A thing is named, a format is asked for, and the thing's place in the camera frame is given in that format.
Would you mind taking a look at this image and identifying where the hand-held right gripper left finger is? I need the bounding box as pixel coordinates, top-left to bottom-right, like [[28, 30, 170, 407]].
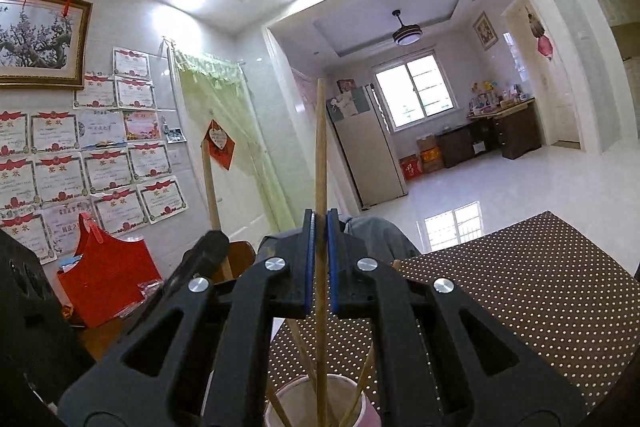
[[57, 209, 317, 427]]

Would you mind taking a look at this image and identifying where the bundle of bamboo chopsticks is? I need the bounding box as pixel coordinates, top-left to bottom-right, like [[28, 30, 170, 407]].
[[265, 319, 377, 427]]

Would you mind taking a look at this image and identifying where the pink cup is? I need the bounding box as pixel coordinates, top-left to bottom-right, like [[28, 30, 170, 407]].
[[264, 374, 382, 427]]

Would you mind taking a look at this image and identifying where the wooden chair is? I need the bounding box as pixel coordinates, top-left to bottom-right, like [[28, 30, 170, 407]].
[[227, 241, 257, 283]]

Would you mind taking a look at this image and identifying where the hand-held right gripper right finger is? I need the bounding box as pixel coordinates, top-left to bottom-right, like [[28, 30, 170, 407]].
[[327, 208, 586, 427]]

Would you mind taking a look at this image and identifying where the window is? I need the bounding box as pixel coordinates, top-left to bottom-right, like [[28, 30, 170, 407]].
[[375, 54, 456, 130]]

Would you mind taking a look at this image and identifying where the group of wall certificates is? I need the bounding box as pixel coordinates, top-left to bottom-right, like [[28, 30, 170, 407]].
[[0, 47, 190, 265]]

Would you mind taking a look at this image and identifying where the brown cardboard box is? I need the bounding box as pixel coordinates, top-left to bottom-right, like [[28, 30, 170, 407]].
[[416, 134, 444, 172]]

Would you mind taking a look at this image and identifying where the ceiling fan lamp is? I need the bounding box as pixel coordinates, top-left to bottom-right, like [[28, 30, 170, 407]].
[[391, 9, 423, 46]]

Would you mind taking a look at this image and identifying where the silver refrigerator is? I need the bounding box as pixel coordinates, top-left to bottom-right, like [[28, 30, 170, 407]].
[[326, 84, 408, 210]]

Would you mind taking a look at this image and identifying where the small framed wall picture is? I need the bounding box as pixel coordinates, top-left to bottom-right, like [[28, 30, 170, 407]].
[[472, 11, 499, 52]]

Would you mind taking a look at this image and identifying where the clear plastic packet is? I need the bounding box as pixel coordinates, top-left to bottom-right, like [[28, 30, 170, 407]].
[[141, 279, 167, 304]]

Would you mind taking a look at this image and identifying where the gold framed blossom painting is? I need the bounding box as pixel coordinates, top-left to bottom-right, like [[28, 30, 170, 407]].
[[0, 0, 94, 90]]

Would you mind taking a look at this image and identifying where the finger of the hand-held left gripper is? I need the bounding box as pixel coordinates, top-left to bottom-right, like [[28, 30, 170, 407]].
[[160, 231, 231, 304]]

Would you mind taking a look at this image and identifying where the red paper bag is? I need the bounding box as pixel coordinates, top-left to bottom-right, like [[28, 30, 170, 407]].
[[56, 213, 163, 329]]

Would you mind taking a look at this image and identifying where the grey clothing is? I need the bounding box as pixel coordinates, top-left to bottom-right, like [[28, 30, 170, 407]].
[[345, 216, 421, 264]]

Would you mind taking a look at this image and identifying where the red diamond wall decoration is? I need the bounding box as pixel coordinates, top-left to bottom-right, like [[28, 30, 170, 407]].
[[202, 119, 237, 171]]

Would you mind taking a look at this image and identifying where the brown dotted tablecloth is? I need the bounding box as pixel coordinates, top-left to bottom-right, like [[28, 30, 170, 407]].
[[267, 211, 640, 413]]

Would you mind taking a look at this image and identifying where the red cardboard box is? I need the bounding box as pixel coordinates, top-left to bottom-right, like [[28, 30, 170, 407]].
[[400, 155, 423, 180]]

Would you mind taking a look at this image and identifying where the long bamboo chopstick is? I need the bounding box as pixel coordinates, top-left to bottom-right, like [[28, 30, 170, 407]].
[[314, 78, 329, 427], [201, 142, 234, 281]]

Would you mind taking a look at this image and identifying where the light green curtain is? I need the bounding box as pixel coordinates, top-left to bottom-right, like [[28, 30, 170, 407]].
[[170, 48, 301, 233]]

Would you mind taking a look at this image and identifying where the white interior door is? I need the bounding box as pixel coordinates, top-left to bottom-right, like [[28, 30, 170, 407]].
[[502, 0, 583, 148]]

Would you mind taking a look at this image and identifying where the red hanging door ornament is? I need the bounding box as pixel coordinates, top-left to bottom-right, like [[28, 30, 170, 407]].
[[527, 14, 553, 60]]

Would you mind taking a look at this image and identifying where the dark wooden desk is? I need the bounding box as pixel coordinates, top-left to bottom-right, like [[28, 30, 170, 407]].
[[435, 99, 543, 168]]

